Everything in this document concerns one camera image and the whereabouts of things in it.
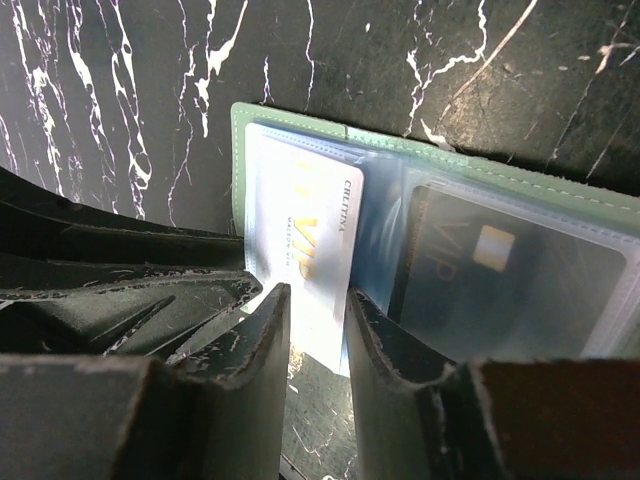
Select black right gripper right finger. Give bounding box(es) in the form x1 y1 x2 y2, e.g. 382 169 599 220
345 289 639 479

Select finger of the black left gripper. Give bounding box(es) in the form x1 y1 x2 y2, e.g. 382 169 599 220
1 170 261 358

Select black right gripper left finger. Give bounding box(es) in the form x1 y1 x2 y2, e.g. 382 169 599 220
1 284 291 479

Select white credit card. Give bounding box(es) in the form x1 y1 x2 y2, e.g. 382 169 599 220
244 130 364 373

